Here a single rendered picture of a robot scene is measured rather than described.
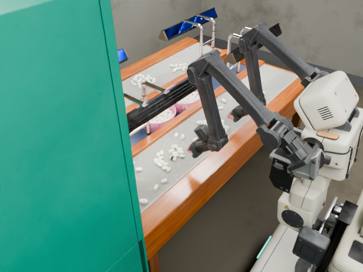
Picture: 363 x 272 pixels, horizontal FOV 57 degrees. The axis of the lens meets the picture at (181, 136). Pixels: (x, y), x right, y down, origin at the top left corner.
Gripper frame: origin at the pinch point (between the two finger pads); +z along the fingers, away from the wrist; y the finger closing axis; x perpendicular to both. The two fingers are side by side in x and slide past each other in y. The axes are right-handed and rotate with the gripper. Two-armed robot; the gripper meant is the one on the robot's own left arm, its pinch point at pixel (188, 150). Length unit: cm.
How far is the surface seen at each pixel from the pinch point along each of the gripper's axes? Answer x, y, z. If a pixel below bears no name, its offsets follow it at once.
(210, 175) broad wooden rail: 16.2, -0.3, -4.5
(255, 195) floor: 74, -66, 47
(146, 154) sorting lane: -6.9, 7.0, 26.4
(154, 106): -28.1, 5.2, -2.1
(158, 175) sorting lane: 3.6, 14.8, 13.8
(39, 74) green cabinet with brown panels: -50, 70, -66
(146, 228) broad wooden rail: 14.2, 43.4, -3.3
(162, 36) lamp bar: -63, -63, 44
